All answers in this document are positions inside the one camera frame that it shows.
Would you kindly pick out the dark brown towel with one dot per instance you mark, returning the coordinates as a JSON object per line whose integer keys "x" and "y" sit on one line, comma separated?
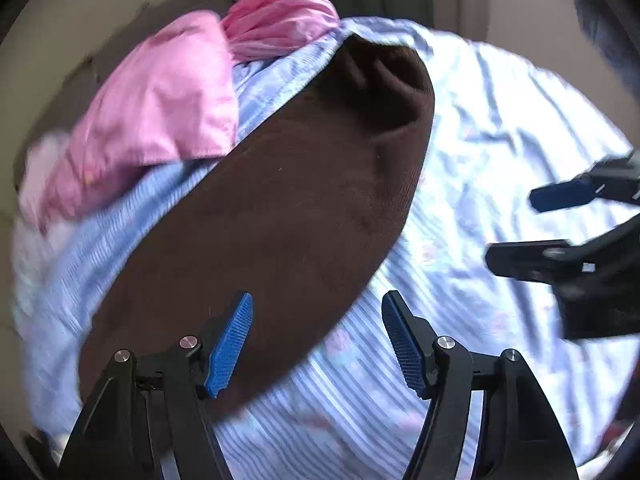
{"x": 280, "y": 220}

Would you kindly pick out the pink cloth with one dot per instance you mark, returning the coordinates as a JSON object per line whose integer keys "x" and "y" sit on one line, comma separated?
{"x": 150, "y": 120}

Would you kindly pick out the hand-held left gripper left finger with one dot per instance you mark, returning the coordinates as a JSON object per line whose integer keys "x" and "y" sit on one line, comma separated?
{"x": 231, "y": 344}

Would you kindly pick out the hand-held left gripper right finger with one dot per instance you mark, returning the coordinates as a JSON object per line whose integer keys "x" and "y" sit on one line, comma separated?
{"x": 403, "y": 346}

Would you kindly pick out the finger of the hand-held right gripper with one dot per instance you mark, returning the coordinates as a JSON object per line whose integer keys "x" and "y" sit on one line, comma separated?
{"x": 530, "y": 260}
{"x": 560, "y": 196}

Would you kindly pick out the pink pillow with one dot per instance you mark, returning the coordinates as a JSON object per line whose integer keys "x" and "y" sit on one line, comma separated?
{"x": 277, "y": 17}

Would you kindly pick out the blue striped bed sheet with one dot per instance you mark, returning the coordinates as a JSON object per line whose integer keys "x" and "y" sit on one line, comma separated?
{"x": 470, "y": 200}

